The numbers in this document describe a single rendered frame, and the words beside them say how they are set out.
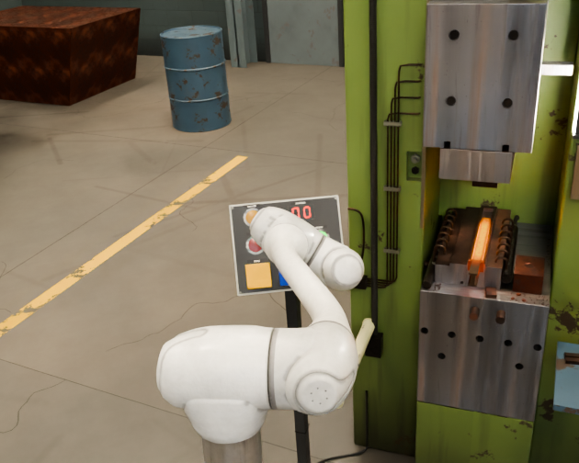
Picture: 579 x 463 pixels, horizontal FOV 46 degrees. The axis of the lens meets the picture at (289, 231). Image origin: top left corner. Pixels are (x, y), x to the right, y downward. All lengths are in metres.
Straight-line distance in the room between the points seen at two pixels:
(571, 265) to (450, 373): 0.51
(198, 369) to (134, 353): 2.51
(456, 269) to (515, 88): 0.59
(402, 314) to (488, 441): 0.51
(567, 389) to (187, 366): 1.28
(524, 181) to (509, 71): 0.71
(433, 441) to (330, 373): 1.53
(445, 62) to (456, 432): 1.25
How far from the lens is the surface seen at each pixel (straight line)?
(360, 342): 2.41
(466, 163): 2.04
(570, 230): 2.26
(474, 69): 1.95
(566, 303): 2.39
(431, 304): 2.20
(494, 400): 2.39
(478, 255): 2.20
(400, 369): 2.64
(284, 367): 1.08
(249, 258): 2.10
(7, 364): 3.78
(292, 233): 1.56
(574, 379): 2.16
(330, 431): 3.01
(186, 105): 6.58
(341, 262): 1.57
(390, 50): 2.12
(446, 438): 2.53
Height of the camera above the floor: 2.08
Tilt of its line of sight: 27 degrees down
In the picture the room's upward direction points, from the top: 4 degrees counter-clockwise
